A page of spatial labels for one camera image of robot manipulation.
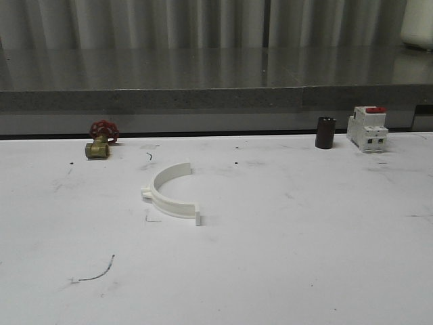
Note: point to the white half-ring pipe clamp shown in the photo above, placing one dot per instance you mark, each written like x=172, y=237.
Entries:
x=170, y=206

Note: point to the grey stone counter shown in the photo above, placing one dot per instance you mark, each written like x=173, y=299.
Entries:
x=61, y=92

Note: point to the brass valve with red handwheel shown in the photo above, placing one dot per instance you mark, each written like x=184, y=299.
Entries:
x=104, y=134

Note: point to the white container on counter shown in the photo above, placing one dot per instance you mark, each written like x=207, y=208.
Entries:
x=416, y=30

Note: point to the white circuit breaker red switch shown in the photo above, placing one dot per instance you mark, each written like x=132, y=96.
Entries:
x=366, y=128

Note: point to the dark cylindrical capacitor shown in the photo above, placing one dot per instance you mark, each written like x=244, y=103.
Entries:
x=326, y=127

